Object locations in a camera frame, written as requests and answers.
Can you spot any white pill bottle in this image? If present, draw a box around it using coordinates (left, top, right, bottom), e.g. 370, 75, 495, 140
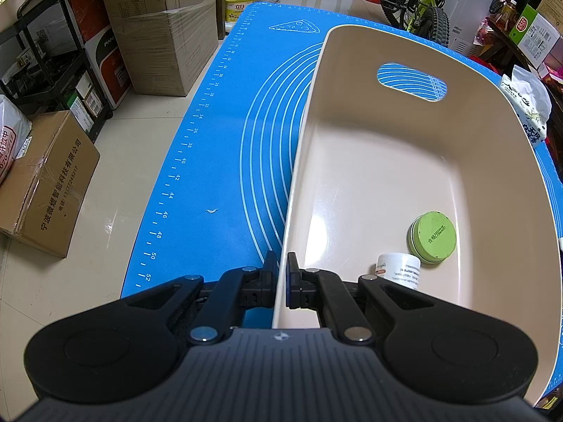
374, 252, 421, 290

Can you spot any green round tin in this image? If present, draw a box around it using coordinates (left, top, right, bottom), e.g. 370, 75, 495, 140
406, 211, 457, 265

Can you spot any beige plastic storage bin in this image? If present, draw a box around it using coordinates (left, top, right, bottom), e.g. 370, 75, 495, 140
283, 25, 562, 403

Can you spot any floor cardboard box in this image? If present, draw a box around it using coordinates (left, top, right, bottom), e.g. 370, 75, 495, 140
1, 110, 99, 258

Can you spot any white red plastic bag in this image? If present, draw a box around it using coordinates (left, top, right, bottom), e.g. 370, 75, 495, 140
0, 94, 31, 183

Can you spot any large lower cardboard box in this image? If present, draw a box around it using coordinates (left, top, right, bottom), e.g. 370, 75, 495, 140
104, 0, 219, 96

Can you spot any white tissue pack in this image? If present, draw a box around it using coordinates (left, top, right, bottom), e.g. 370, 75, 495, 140
500, 65, 551, 149

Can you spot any black metal shelf rack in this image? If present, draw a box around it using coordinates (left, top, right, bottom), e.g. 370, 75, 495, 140
1, 0, 114, 141

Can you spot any green white carton box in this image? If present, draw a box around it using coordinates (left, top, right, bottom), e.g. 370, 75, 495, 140
508, 5, 560, 69

